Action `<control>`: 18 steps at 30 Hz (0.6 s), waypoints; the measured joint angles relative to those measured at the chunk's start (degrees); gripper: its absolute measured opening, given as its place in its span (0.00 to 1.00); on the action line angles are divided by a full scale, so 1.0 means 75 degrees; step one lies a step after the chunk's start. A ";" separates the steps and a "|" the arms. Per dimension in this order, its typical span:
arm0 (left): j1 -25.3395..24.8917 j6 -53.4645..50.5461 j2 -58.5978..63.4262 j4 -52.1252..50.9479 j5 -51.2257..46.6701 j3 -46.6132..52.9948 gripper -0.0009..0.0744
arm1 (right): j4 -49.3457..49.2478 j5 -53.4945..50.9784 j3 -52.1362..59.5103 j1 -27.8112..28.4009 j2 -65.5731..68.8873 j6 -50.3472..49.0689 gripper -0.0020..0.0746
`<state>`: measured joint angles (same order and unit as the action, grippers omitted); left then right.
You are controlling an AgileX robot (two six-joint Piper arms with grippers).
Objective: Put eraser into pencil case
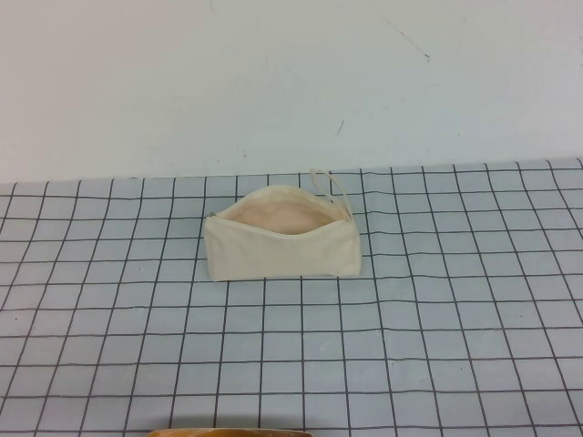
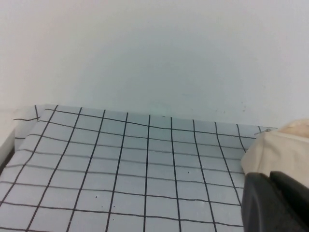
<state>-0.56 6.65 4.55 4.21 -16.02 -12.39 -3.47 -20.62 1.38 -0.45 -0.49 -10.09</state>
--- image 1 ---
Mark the cream canvas pencil case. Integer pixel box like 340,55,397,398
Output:
203,168,361,282

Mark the light blue grid tablecloth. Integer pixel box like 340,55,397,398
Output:
0,157,583,437

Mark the orange-brown curved object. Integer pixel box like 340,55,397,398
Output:
148,427,307,437

